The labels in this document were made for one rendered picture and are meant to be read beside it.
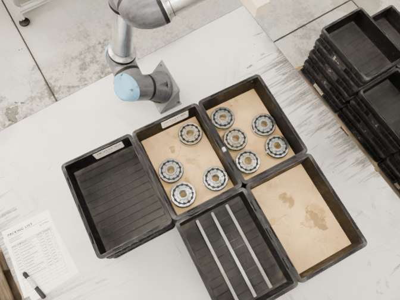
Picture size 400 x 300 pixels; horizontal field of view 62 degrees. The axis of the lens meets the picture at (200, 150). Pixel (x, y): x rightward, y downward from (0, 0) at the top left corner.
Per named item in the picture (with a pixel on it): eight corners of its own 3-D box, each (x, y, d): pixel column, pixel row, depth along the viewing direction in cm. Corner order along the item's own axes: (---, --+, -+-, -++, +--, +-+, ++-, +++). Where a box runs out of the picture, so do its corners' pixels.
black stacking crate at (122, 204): (71, 172, 142) (61, 165, 131) (135, 142, 146) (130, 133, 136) (106, 260, 131) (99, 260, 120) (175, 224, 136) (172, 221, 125)
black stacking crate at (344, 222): (240, 191, 140) (244, 186, 129) (300, 160, 145) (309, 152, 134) (291, 281, 129) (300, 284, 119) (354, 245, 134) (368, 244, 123)
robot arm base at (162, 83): (147, 90, 164) (130, 90, 157) (158, 63, 156) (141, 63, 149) (164, 110, 158) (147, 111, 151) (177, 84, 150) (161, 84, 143)
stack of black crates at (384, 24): (343, 44, 241) (357, 23, 219) (374, 26, 246) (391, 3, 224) (380, 87, 231) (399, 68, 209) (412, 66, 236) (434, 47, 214)
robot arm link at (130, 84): (143, 106, 153) (118, 108, 143) (132, 81, 155) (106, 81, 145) (158, 91, 145) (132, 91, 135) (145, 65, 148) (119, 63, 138)
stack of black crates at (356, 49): (298, 70, 234) (321, 28, 192) (331, 51, 239) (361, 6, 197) (334, 115, 224) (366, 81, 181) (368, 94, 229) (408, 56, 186)
